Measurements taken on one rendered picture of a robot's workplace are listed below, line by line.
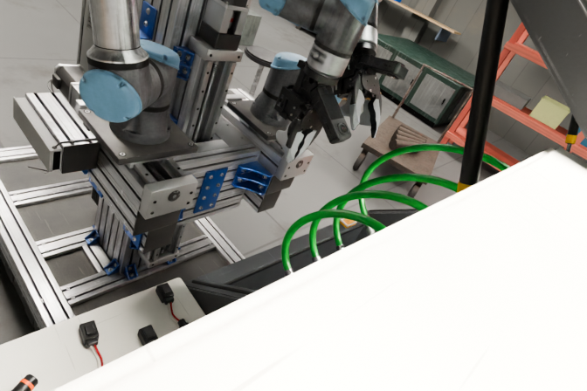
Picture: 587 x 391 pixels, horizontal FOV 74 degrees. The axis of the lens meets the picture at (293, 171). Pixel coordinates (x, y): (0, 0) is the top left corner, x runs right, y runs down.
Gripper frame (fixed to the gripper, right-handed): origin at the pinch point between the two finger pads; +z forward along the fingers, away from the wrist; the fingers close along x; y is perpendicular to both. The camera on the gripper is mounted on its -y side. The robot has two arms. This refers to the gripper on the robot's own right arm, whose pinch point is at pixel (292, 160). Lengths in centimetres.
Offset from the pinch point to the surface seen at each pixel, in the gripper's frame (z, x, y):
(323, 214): -5.0, 12.8, -19.0
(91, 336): 21.2, 42.3, -8.7
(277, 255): 25.9, -3.0, -5.8
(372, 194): -9.2, 4.8, -21.3
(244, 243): 121, -79, 62
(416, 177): -13.0, -3.2, -23.5
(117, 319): 22.9, 37.3, -6.9
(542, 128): 39, -443, 18
